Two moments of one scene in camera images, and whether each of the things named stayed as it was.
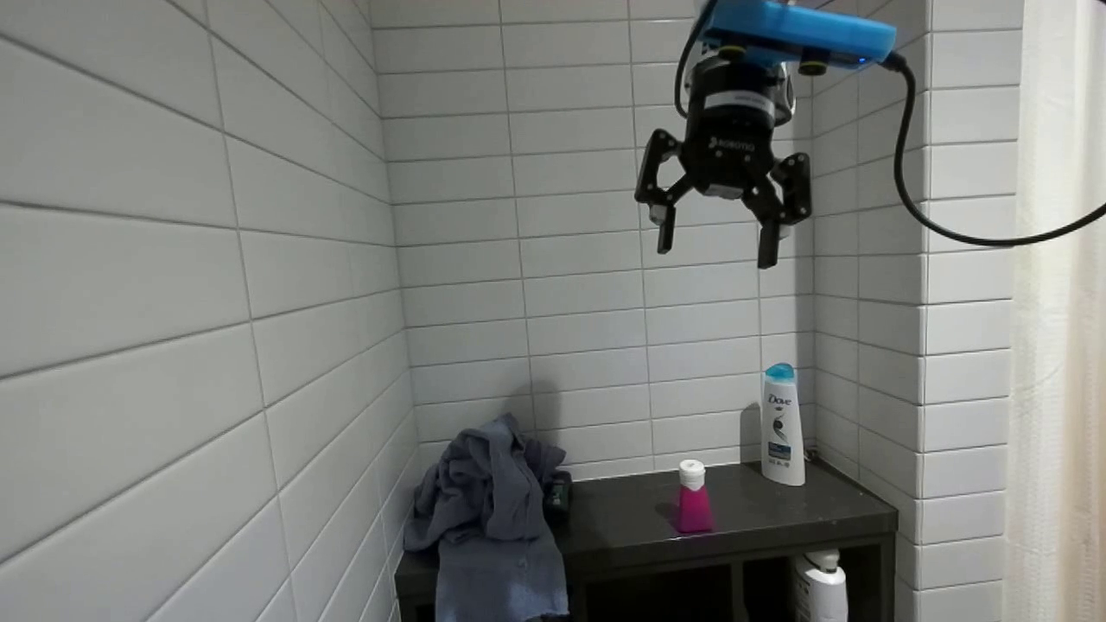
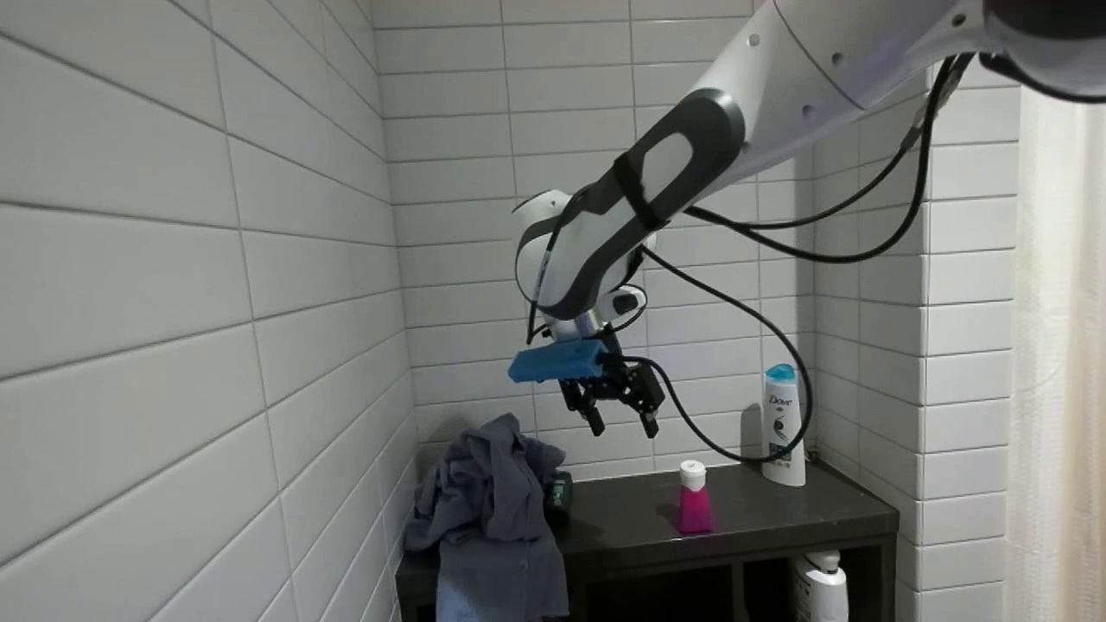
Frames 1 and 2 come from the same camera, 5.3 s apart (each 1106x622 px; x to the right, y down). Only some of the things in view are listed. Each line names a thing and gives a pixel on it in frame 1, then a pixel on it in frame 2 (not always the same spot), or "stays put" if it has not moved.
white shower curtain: [1054, 566] stays put
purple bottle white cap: [695, 508] stays put
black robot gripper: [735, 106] -> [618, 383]
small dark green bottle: [558, 497] stays put
